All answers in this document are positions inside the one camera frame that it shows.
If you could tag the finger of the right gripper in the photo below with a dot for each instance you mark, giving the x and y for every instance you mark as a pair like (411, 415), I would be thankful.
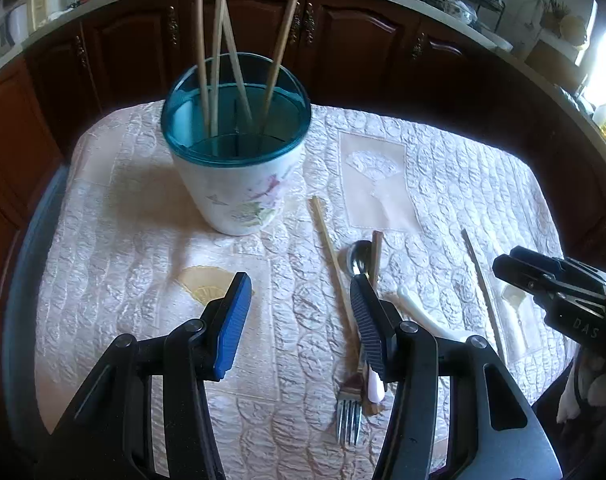
(545, 292)
(569, 271)

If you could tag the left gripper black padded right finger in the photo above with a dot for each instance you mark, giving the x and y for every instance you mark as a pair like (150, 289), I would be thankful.
(379, 326)

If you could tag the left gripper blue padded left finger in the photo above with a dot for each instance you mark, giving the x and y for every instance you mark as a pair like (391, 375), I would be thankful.
(224, 319)

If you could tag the white ceramic spoon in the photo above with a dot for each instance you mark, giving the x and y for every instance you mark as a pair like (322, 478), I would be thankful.
(407, 306)

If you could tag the steel spoon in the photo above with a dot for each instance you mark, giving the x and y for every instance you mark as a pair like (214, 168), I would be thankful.
(359, 259)

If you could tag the brown wooden chopstick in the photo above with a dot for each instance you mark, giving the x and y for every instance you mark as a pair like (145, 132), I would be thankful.
(376, 246)

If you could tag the steel fork pink handle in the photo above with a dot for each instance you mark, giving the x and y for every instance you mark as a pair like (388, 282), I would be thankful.
(363, 385)

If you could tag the thin curved bamboo stick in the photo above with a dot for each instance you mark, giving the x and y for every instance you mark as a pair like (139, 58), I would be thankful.
(486, 294)

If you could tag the dark wooden chopstick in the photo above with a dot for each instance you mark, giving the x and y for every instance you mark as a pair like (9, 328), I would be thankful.
(216, 64)

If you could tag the pale bamboo chopstick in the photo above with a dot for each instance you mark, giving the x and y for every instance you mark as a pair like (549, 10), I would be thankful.
(274, 70)

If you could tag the light bamboo chopstick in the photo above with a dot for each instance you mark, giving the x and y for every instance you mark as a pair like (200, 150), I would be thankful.
(202, 69)

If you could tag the white gloved right hand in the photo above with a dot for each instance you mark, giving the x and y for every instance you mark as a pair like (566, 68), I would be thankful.
(585, 387)

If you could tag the cream quilted table cloth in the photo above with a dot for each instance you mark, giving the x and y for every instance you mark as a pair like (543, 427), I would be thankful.
(130, 241)

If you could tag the white floral utensil holder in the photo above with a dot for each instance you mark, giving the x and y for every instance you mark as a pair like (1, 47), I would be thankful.
(239, 175)

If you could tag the white electric kettle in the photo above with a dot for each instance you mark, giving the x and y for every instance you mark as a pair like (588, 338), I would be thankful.
(13, 28)

